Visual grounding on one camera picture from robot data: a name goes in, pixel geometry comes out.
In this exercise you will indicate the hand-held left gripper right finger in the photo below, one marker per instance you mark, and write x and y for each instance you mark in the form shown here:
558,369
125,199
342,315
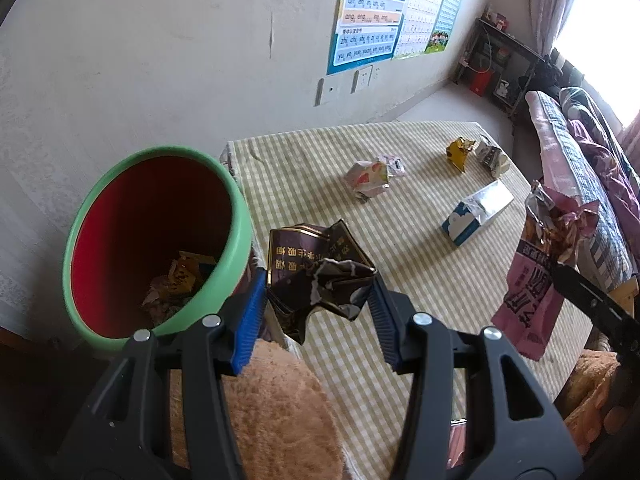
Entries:
382,325

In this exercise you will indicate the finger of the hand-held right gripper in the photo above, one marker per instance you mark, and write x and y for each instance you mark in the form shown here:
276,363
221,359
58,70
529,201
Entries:
595,300

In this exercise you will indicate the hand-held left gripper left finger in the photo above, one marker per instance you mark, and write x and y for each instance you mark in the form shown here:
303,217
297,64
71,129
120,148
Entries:
250,320

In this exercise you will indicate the pink snack wrapper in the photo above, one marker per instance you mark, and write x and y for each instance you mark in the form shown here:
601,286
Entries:
530,290

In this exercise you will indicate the dark brown carton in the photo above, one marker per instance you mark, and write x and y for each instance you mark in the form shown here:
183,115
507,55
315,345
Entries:
300,260

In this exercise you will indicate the red bin with green rim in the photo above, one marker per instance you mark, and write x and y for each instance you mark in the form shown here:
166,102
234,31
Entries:
125,220

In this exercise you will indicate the crumpled orange white paper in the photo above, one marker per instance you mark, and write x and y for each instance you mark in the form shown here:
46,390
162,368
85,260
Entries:
160,302

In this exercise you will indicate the tan fleece cloth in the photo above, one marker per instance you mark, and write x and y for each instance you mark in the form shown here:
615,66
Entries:
280,410

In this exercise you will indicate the red white packet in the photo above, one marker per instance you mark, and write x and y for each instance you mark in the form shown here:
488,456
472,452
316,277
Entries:
457,442

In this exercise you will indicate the bed with patterned bedding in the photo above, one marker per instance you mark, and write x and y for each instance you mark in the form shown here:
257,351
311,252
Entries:
565,160

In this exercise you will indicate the blue white box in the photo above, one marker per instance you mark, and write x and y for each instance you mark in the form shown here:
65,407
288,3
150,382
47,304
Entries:
477,212

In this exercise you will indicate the crumpled pink white carton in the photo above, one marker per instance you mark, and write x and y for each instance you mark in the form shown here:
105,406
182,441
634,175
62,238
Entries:
367,177

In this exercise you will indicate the small white carton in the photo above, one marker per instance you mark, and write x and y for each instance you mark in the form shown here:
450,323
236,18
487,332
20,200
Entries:
396,166

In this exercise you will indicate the crumpled beige carton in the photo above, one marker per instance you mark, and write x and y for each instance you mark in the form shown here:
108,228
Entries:
492,157

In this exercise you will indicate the small yellow wrapper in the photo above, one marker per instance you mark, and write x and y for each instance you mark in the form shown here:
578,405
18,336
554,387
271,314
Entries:
460,152

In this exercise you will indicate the white jug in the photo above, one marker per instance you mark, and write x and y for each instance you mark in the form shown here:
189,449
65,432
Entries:
502,90

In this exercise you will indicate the red box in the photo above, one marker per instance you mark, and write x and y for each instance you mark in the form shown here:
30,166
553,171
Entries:
481,81

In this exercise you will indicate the dark metal shelf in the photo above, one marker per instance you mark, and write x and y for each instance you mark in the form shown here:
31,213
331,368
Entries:
520,55

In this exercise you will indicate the window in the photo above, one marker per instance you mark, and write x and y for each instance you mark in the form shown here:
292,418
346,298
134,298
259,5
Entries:
610,35

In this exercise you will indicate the pink curtain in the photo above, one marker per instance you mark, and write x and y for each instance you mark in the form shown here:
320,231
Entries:
555,0

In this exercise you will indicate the wooden bed frame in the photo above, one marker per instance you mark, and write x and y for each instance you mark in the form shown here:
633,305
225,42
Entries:
627,297

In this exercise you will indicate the white wall socket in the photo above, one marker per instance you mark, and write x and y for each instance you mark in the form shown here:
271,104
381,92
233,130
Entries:
325,91
362,78

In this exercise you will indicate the pale yellow wall poster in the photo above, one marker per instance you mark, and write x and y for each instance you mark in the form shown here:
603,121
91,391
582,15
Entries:
425,7

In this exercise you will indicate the blue green wall poster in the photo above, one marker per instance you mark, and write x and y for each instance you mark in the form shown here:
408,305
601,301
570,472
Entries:
452,5

